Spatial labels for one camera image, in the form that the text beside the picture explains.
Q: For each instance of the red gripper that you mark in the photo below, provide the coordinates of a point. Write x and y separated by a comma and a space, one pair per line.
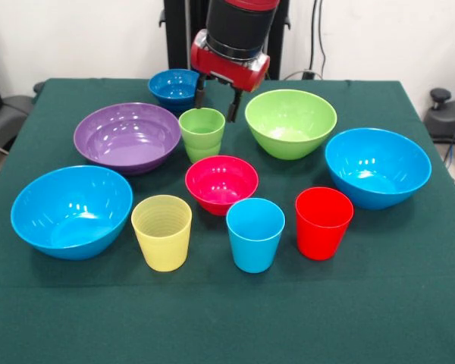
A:
227, 68

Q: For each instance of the purple bowl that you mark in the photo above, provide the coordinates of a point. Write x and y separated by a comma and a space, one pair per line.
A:
125, 144

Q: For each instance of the small dark blue bowl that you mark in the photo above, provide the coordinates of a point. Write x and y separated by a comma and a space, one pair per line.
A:
170, 89

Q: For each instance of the red cup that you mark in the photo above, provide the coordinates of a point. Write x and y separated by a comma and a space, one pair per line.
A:
320, 231

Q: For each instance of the pink bowl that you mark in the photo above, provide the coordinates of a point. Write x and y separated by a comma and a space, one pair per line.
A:
220, 182

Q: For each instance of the light blue cup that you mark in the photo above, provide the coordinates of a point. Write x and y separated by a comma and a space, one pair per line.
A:
254, 246

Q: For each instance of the yellow cup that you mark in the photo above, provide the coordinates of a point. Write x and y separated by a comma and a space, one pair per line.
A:
163, 242

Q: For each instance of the green bowl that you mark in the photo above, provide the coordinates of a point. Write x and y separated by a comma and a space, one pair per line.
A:
290, 129

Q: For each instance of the dark green tablecloth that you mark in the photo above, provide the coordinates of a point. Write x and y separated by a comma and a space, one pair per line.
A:
227, 314

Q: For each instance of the grey pedestal foot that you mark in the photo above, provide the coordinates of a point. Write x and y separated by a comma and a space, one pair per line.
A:
447, 117
7, 117

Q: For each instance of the large light blue bowl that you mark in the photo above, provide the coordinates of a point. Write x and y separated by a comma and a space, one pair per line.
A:
377, 170
72, 212

